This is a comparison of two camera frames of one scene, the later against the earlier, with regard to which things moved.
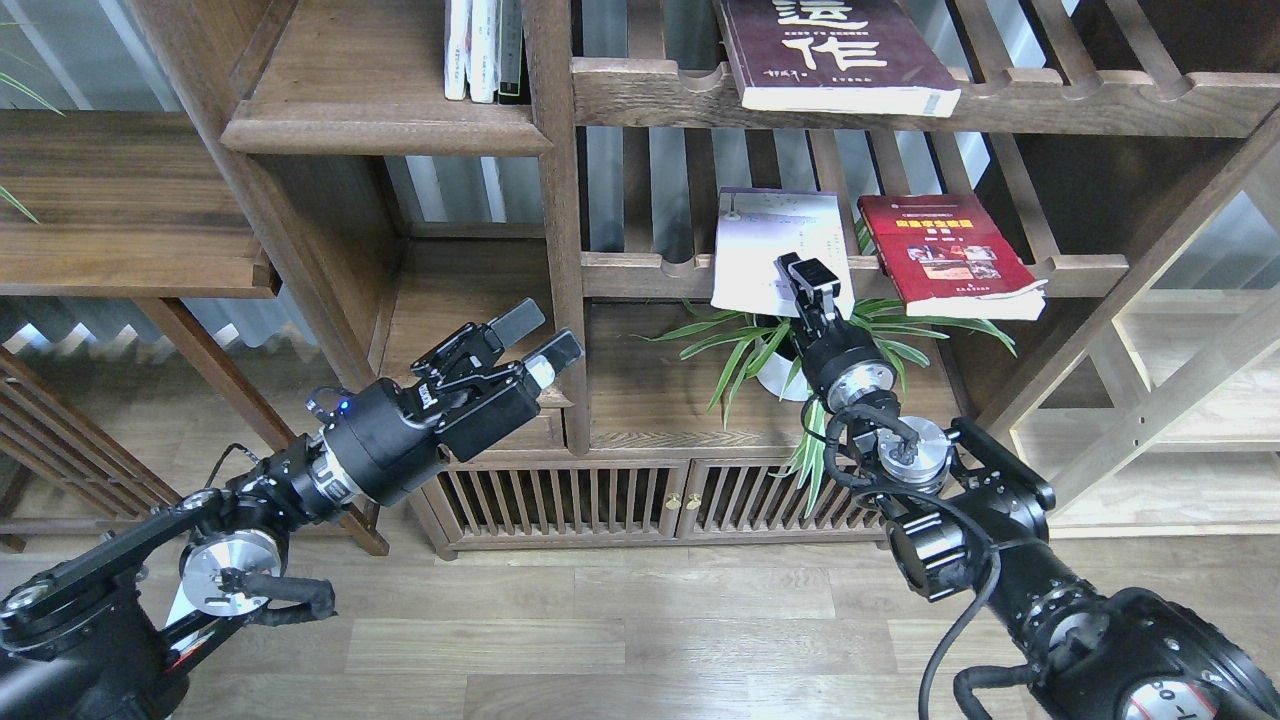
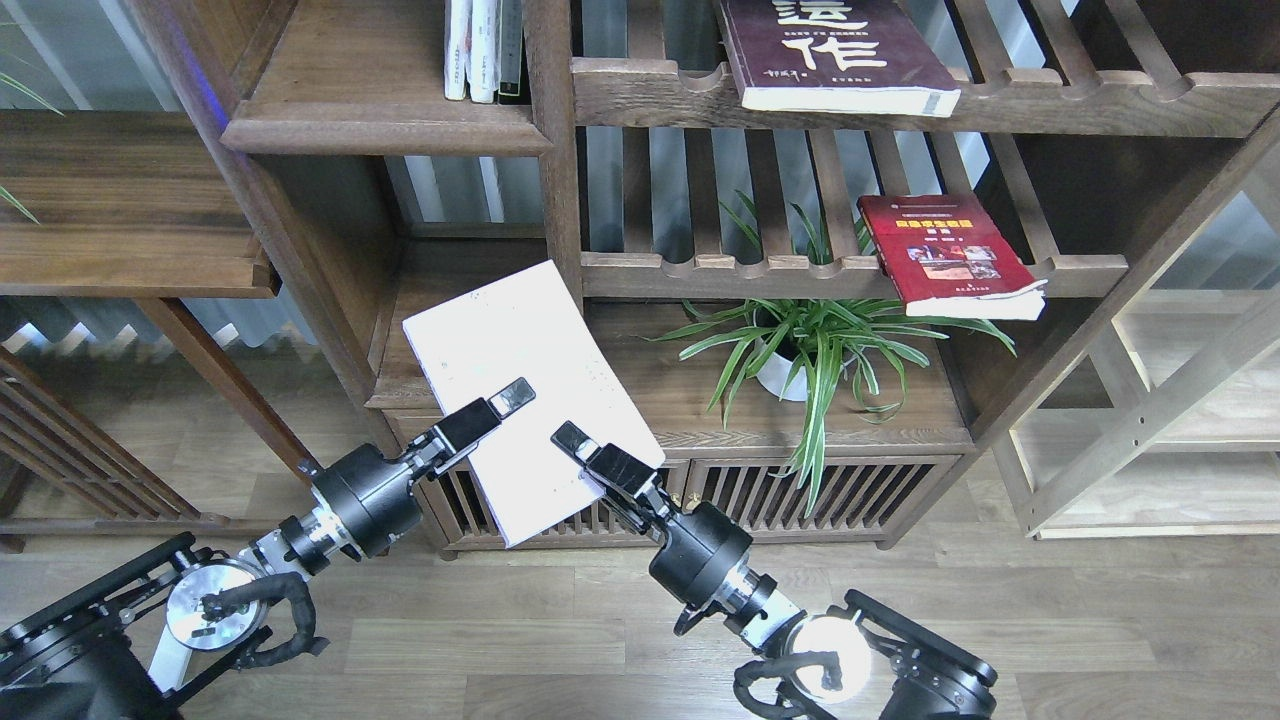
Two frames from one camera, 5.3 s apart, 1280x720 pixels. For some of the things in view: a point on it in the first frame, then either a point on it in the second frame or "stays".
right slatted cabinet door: [740, 498] stays
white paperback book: [756, 227] to [530, 327]
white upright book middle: [483, 51] stays
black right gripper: [842, 364] to [700, 544]
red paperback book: [951, 257] stays
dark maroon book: [866, 57] stays
